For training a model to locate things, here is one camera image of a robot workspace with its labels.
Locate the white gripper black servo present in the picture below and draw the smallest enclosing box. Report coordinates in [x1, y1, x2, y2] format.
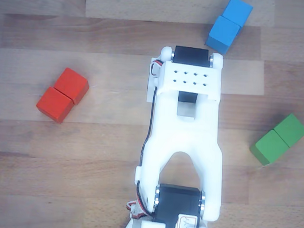
[145, 57, 162, 104]

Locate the long red block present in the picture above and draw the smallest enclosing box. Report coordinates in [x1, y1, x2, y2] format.
[35, 66, 91, 125]

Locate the long blue block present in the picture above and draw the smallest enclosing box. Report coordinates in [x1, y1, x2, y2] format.
[205, 0, 254, 56]

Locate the long green block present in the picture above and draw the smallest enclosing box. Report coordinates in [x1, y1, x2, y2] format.
[249, 111, 304, 168]

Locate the red white gripper servo wire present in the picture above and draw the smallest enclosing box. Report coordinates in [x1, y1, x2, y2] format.
[150, 59, 166, 77]

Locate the black forearm servo wire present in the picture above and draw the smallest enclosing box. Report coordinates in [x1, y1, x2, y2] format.
[134, 84, 160, 216]

